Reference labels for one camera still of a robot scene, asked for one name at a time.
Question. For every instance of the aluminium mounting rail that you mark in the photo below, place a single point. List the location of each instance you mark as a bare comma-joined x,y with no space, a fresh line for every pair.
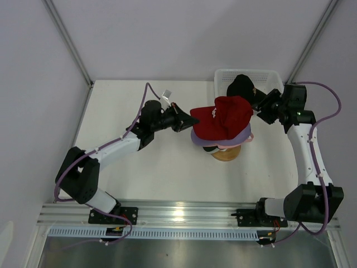
152,214

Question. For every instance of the black gold-logo cap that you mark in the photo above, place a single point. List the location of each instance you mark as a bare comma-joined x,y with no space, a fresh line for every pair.
243,86

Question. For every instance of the wooden hat stand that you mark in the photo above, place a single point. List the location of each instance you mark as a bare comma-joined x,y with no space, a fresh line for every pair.
228,155

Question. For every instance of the white plastic basket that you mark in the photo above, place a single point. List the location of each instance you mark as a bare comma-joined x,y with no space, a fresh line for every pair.
264,80

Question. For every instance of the left aluminium corner post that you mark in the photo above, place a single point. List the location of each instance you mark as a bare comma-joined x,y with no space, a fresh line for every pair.
66,38

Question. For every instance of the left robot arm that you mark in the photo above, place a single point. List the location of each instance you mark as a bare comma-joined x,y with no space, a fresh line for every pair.
78,176

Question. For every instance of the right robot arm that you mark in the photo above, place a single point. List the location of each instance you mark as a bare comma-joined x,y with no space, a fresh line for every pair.
315,199

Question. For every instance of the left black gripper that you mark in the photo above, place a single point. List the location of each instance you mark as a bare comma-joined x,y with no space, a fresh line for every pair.
182,121

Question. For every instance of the red baseball cap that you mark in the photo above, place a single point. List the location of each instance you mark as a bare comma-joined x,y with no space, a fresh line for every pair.
227,118

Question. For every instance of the white NY baseball cap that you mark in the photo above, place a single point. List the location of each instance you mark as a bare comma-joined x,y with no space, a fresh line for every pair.
212,150

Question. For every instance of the white slotted cable duct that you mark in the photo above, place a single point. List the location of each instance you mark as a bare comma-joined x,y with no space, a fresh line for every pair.
162,233

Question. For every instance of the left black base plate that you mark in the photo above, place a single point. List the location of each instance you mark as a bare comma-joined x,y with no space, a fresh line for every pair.
129,213

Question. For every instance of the aluminium corner post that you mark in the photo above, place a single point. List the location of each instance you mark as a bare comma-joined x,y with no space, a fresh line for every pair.
66,38
312,41

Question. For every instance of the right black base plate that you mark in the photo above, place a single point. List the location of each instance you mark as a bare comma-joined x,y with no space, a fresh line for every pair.
251,218

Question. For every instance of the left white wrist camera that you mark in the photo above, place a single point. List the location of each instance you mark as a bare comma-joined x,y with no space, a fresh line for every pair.
165,99

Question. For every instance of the purple LA baseball cap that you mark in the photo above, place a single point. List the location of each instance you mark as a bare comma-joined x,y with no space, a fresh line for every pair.
242,137

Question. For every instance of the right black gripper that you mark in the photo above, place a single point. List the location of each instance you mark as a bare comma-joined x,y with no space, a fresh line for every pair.
275,96

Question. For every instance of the right aluminium corner post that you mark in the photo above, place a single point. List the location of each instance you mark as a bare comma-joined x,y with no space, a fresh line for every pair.
312,41

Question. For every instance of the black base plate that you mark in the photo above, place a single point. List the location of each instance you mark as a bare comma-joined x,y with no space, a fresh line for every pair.
129,213
251,218

